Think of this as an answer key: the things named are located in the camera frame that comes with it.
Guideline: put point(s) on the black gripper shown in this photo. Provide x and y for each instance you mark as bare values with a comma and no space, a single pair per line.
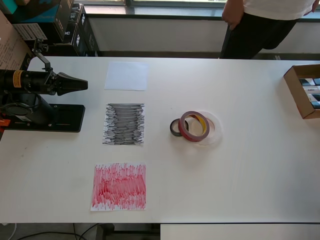
40,82

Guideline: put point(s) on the black tape roll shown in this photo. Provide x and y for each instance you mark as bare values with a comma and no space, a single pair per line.
172,130

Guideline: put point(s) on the red tape roll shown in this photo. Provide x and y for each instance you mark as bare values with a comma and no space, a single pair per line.
183,130

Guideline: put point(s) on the white tape roll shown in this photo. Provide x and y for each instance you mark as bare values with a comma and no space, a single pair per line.
217,130

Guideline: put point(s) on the person left forearm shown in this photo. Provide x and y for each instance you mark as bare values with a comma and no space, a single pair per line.
314,5

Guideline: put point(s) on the dark grey Piper robot arm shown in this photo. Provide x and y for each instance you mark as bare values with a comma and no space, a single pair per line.
25,110

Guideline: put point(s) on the person right hand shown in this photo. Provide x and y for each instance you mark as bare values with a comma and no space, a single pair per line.
232,16

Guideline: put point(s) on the black monitor box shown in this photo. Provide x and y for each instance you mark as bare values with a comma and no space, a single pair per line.
85,37

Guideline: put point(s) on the blank white paper sheet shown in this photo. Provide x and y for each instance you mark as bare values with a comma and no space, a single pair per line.
125,77

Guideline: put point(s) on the black box with white label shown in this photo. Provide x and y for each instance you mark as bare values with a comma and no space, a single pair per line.
30,31

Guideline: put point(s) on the cardboard box with shipping label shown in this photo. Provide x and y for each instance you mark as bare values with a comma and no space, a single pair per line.
10,45

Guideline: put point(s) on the small black box white text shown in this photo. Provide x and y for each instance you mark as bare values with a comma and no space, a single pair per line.
76,13

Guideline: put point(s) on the orange clamp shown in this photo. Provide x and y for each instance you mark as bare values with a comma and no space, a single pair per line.
3,122

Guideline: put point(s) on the black box with blue print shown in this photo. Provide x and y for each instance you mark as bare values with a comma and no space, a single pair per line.
37,12

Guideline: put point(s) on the black scribbled paper sheet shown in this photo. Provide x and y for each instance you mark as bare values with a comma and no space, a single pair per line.
125,140

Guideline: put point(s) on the teal box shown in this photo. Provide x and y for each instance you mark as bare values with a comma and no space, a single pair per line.
7,6

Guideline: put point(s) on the red scribbled paper sheet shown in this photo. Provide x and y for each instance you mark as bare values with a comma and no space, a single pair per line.
100,200

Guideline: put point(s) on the person white shirt black shorts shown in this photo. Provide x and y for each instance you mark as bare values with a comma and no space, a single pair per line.
262,32

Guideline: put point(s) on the open brown cardboard box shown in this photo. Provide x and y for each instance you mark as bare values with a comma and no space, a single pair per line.
293,82

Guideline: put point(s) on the small white printed package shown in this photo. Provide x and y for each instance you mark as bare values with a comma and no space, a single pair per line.
311,90

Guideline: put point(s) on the small dark teal package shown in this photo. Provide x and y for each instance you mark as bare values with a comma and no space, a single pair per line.
313,98
315,105

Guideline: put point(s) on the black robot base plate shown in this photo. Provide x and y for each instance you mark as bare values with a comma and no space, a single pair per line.
70,117

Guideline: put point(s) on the wrist camera board on bracket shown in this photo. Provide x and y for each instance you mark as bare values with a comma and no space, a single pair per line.
40,46

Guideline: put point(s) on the dark window frame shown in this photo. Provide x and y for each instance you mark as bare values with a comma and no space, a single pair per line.
155,15

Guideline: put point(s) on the black table leg frame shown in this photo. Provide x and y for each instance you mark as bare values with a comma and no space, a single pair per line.
106,232

